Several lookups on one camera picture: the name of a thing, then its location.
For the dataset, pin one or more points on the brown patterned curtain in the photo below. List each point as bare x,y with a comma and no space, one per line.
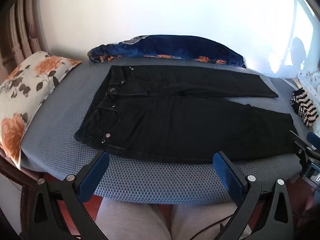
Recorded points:
22,25

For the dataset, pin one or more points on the black white striped sock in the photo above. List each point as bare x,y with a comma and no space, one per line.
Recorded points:
305,107

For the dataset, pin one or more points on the grey mesh mat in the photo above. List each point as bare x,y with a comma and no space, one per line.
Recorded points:
150,182

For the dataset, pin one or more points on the white orange floral pillow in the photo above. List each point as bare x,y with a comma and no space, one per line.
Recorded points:
25,92

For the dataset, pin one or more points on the person's right hand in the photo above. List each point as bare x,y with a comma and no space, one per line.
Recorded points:
311,202

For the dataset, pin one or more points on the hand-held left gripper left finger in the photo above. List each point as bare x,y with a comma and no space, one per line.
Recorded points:
98,166

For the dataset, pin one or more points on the black pants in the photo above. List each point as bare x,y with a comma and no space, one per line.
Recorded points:
175,120

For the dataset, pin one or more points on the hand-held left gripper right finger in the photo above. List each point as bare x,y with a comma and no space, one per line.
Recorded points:
226,170

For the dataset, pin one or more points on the person's right leg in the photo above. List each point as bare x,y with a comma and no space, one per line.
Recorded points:
200,217

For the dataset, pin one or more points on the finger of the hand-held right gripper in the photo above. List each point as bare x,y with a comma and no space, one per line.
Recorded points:
313,141
300,142

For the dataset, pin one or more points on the white lace cloth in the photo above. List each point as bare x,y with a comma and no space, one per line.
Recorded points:
310,82

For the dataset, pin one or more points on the blue floral blanket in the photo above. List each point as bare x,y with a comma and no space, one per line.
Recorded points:
175,47

